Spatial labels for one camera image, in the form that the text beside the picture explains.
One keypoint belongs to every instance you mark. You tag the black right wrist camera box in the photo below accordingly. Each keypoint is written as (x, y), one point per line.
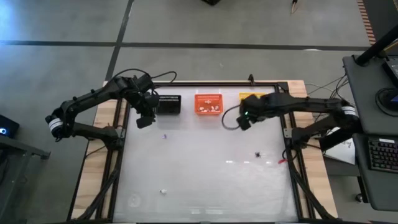
(244, 123)

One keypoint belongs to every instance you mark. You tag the black caster wheel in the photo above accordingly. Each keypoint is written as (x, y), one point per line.
(359, 198)

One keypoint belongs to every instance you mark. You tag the wooden stick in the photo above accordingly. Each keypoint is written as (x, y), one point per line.
(294, 7)

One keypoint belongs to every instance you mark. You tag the round black monitor base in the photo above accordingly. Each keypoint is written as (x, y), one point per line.
(388, 99)

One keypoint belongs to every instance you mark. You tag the black desk beam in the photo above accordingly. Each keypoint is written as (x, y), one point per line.
(342, 140)

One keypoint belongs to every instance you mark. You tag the orange plastic basket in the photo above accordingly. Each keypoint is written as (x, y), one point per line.
(199, 101)

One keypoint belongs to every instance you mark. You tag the small black plastic spider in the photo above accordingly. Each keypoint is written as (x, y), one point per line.
(257, 154)

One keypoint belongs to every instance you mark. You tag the backlit computer keyboard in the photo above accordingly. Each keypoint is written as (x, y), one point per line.
(384, 155)

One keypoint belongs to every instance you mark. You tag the grey metal bracket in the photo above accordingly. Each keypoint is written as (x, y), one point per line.
(287, 132)

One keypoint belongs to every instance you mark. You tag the grey desk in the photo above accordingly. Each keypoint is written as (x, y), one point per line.
(360, 81)
(373, 186)

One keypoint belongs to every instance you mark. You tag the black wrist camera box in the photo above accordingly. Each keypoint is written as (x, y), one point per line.
(144, 122)
(244, 123)

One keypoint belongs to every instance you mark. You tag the black device with blue light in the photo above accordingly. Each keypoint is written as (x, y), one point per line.
(9, 124)

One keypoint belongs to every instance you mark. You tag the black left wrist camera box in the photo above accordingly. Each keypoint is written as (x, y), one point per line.
(144, 122)

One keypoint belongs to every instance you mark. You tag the black slanted pole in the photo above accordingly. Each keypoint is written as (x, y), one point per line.
(377, 46)

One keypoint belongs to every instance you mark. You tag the yellow plastic basket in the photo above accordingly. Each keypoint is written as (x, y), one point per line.
(244, 94)

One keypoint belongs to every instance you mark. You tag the white paper sheet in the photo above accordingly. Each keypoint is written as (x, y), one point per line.
(343, 152)

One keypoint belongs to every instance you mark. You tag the grey metal stand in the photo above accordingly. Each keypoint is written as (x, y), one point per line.
(18, 149)

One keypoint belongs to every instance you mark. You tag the small red tag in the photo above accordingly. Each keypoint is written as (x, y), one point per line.
(282, 161)

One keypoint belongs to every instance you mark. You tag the black aluminium table frame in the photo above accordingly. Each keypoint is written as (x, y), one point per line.
(202, 84)

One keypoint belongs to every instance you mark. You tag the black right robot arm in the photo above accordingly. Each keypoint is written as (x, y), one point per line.
(311, 104)

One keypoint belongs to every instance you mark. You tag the black plastic basket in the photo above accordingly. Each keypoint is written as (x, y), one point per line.
(169, 107)

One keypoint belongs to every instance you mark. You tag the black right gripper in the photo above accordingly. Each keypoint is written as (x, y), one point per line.
(255, 109)

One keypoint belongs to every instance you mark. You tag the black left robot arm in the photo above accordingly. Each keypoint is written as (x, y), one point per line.
(90, 96)

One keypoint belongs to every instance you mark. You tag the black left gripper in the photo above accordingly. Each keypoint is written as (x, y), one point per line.
(147, 104)

